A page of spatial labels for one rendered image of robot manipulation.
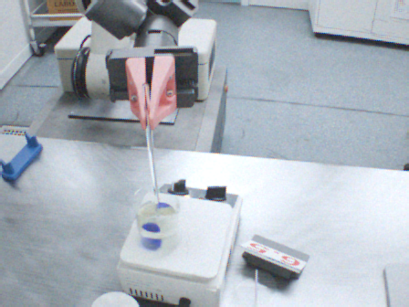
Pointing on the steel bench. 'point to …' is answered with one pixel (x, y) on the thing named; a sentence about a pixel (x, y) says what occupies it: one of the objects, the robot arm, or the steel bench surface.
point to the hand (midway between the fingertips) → (148, 119)
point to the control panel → (214, 201)
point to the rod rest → (21, 158)
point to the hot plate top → (200, 217)
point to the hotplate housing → (167, 291)
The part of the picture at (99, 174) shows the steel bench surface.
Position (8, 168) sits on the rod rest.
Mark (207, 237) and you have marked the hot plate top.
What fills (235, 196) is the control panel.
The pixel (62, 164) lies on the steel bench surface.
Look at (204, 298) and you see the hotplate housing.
